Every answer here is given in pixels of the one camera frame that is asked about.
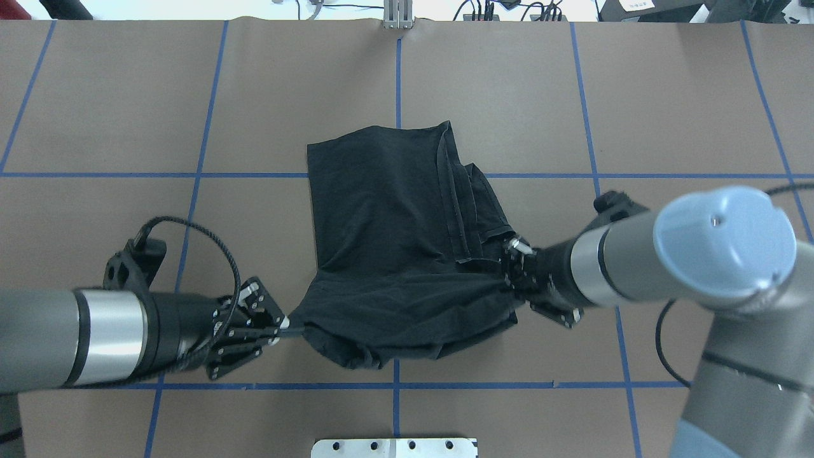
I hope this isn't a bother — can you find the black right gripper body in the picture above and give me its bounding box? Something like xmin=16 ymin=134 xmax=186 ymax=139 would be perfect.
xmin=502 ymin=191 xmax=649 ymax=329

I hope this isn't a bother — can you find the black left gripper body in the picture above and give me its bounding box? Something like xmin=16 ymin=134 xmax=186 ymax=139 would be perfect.
xmin=104 ymin=239 xmax=286 ymax=382

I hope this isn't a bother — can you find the black printed t-shirt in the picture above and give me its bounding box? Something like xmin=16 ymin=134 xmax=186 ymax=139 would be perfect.
xmin=291 ymin=121 xmax=521 ymax=370

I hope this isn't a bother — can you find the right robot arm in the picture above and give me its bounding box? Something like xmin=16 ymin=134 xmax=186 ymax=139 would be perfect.
xmin=501 ymin=186 xmax=813 ymax=457

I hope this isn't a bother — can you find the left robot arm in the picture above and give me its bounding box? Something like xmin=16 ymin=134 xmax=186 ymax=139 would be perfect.
xmin=1 ymin=239 xmax=303 ymax=395

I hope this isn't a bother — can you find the brown paper table cover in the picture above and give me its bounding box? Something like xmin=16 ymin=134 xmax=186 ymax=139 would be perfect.
xmin=2 ymin=17 xmax=812 ymax=457

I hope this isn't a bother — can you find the black box device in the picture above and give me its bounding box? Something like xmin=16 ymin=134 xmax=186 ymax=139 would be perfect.
xmin=598 ymin=1 xmax=705 ymax=23

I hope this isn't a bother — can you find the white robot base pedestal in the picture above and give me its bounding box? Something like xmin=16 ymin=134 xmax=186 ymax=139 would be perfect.
xmin=310 ymin=438 xmax=480 ymax=457

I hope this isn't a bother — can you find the aluminium frame post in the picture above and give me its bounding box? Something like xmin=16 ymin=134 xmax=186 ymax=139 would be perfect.
xmin=383 ymin=0 xmax=415 ymax=30

